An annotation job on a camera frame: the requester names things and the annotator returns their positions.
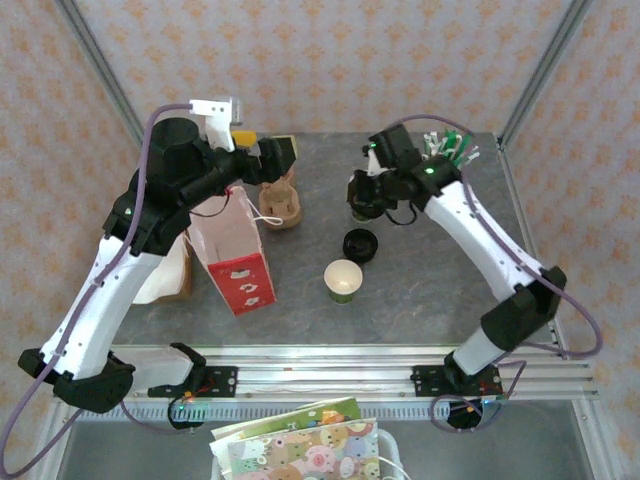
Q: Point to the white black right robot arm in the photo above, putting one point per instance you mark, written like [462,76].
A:
[480,235]

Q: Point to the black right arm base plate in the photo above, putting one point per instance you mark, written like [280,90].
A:
[425,380]

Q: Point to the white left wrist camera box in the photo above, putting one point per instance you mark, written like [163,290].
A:
[217,117]

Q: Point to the white basket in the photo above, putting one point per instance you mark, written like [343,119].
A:
[390,445]

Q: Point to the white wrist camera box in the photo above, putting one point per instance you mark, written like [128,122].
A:
[217,117]
[373,162]

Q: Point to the black cup lid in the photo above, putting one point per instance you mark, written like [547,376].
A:
[360,245]

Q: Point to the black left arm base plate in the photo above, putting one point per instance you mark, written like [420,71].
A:
[225,382]

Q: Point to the aluminium mounting rail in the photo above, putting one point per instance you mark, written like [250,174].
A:
[325,372]

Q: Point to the red white paper gift bag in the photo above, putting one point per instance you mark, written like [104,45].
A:
[240,280]

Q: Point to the green paper coffee cup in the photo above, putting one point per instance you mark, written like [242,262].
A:
[344,280]

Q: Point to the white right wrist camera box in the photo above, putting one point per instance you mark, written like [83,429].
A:
[373,162]

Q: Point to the aluminium frame post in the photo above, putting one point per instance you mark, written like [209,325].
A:
[106,70]
[542,70]

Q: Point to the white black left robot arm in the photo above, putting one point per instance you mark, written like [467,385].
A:
[100,300]

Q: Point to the stack of paper cups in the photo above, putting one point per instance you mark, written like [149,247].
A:
[359,218]

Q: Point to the aluminium table side rail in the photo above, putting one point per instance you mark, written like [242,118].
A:
[515,200]

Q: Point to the white wrapped straw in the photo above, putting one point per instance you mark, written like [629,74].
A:
[472,154]
[430,142]

